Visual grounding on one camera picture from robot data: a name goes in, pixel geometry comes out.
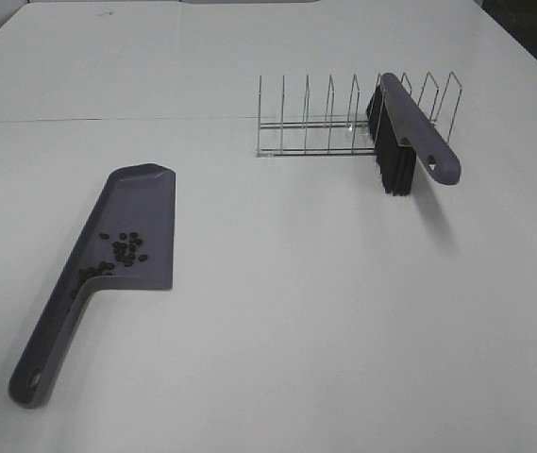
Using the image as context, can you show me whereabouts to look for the grey plastic dustpan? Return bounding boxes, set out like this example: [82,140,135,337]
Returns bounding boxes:
[8,163,176,409]

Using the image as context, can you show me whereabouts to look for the dark coffee bean pile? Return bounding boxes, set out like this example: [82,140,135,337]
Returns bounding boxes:
[70,231,149,300]

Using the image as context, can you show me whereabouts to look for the grey hand brush black bristles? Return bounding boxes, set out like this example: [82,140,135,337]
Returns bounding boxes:
[366,73,461,196]

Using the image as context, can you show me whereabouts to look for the metal wire rack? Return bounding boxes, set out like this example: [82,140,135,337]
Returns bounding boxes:
[255,72,463,158]

